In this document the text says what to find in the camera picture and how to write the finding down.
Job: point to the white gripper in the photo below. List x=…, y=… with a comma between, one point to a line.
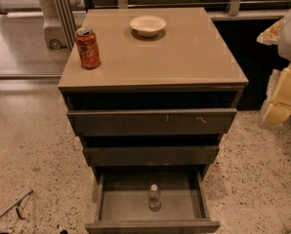
x=277, y=108

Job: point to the clear plastic water bottle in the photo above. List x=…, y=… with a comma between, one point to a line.
x=154, y=198

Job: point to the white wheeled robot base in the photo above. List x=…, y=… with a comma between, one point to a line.
x=52, y=27

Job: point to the grey drawer cabinet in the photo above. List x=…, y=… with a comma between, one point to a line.
x=187, y=65

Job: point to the grey top drawer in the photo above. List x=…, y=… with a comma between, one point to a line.
x=159, y=122

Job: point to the grey drawer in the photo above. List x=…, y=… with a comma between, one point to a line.
x=151, y=156
x=122, y=206
x=159, y=122

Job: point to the grey middle drawer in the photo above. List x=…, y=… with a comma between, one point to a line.
x=151, y=156

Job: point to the grey bottom drawer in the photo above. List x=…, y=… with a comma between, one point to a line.
x=122, y=206

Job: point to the white bowl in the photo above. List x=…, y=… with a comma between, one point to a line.
x=148, y=26

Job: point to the orange soda can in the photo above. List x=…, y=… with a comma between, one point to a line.
x=88, y=48

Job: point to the aluminium frame post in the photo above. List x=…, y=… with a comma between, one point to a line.
x=64, y=10

